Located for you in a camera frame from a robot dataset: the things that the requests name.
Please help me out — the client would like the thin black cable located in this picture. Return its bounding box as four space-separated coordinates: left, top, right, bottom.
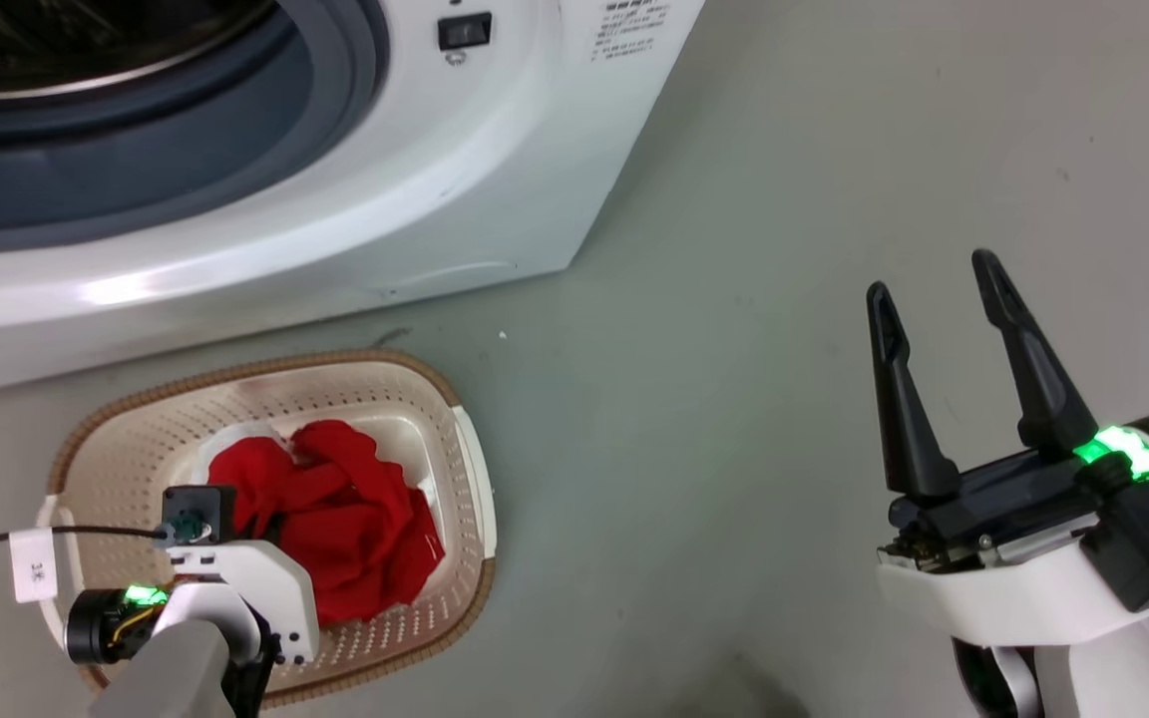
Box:
0 525 170 570

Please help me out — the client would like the black door latch slot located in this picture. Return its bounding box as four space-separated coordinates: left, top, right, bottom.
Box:
436 11 495 54

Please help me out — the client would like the white front-load washing machine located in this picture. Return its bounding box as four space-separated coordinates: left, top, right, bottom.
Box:
0 0 708 402

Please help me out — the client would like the white paper cable tag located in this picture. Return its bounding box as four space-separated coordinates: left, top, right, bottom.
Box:
10 528 60 605

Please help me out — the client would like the printed text label sticker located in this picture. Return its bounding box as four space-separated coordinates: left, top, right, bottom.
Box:
588 0 676 63

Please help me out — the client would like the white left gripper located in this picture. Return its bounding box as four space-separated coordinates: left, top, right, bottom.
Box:
64 540 321 667

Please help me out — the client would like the grey rubber door gasket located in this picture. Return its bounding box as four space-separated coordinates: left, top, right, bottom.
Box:
0 0 392 260

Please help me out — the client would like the red and white garment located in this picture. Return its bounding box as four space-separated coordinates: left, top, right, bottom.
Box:
203 418 447 628

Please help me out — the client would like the dark and white right gripper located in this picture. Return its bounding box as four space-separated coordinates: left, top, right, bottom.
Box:
866 248 1149 649

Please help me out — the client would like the beige perforated laundry basket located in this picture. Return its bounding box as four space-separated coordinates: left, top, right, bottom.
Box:
36 348 499 710

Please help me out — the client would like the washing machine drum opening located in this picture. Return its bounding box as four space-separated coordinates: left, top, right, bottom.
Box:
0 0 282 102

